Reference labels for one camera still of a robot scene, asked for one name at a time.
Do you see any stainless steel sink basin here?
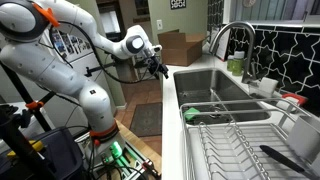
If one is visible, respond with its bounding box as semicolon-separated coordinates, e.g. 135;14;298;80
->
173;68;272;127

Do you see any black stand with orange clamp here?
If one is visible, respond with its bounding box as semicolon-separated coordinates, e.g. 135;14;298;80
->
0;61;116;180

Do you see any brown cardboard box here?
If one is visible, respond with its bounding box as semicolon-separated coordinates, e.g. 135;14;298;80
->
157;29;206;67

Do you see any wooden base board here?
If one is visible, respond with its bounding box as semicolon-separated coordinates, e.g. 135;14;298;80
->
114;119;163;174

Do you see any tall green soap bottle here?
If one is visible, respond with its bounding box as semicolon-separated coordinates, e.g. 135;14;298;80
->
232;50;246;77

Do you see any green sponge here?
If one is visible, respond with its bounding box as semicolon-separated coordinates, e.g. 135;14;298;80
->
183;107;202;122

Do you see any yellow handled tool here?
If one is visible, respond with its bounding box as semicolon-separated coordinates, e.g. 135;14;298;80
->
6;139;45;158

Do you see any black plastic bin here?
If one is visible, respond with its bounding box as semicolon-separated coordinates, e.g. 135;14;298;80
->
0;126;84;180

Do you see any chrome gooseneck faucet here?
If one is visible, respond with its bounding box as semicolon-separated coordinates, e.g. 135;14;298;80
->
208;21;259;85

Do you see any white sponge in holder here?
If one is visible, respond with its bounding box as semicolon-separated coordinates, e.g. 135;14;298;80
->
248;77;279;99

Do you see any black white patterned wall art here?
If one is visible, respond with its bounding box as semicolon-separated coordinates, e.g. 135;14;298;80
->
169;0;187;10

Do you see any white refrigerator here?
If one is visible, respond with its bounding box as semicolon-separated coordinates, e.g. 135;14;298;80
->
39;29;116;129

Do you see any red black clamp tool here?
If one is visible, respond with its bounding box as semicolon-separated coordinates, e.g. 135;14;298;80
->
141;159;162;178

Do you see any red handled scrubber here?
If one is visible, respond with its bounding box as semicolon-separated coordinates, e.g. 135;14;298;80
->
281;92;308;107

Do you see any green lit device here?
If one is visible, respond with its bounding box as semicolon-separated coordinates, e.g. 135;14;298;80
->
109;141;126;159

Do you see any white paper sheet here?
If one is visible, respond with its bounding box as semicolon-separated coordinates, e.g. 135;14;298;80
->
210;26;231;62

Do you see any photo collage sheet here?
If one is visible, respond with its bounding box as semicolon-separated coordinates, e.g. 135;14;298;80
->
49;29;93;64

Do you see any dark framed picture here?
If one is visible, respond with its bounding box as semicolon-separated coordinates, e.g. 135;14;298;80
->
134;0;150;16

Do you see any dark floor mat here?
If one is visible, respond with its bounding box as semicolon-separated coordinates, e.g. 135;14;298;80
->
129;101;163;138

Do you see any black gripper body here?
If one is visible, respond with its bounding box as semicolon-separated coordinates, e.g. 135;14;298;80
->
146;54;165;75

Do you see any white utensil holder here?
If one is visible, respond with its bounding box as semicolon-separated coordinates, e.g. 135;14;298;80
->
285;114;320;164

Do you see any black kitchen utensil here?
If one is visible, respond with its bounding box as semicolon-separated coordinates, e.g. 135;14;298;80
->
259;144;320;180

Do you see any metal wire dish rack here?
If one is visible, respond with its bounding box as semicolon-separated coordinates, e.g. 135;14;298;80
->
179;98;320;180

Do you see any kitchen window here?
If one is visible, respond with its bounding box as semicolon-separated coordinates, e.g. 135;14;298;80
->
229;0;320;24

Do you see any short green soap bottle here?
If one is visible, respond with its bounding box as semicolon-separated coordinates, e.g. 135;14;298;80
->
226;54;235;72

